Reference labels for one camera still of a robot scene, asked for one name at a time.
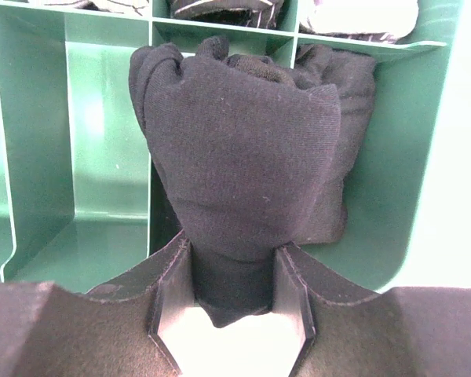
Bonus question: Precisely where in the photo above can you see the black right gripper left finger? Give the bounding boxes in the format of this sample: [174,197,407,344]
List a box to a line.
[0,233,192,376]

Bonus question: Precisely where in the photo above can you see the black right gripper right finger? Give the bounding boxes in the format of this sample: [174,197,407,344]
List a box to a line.
[273,243,471,376]

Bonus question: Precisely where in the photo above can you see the black underwear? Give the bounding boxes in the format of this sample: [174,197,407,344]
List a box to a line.
[294,44,376,244]
[129,36,341,328]

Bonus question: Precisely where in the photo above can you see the black rolled underwear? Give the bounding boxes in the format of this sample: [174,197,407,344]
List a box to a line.
[294,44,376,244]

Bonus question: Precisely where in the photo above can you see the grey white striped rolled underwear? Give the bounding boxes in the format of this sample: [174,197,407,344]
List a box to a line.
[298,0,419,44]

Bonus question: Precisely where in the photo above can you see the green divided organizer box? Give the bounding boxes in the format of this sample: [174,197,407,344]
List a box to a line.
[0,1,463,292]

